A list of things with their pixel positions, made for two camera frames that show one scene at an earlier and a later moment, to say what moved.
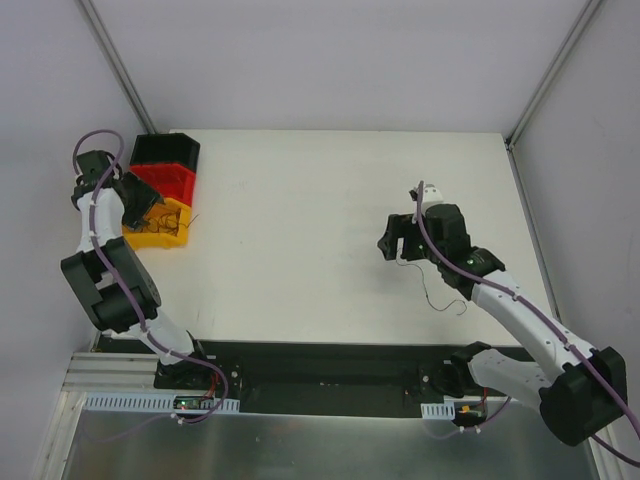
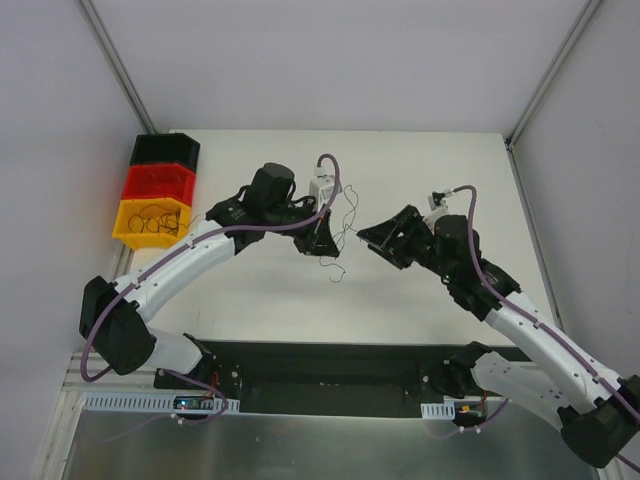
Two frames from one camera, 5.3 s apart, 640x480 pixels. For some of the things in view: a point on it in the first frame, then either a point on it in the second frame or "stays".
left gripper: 142,198 to 310,228
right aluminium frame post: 581,21 stays
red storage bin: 168,180 stays
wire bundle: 168,222 stays
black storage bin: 172,148 stays
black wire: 426,291 to 344,229
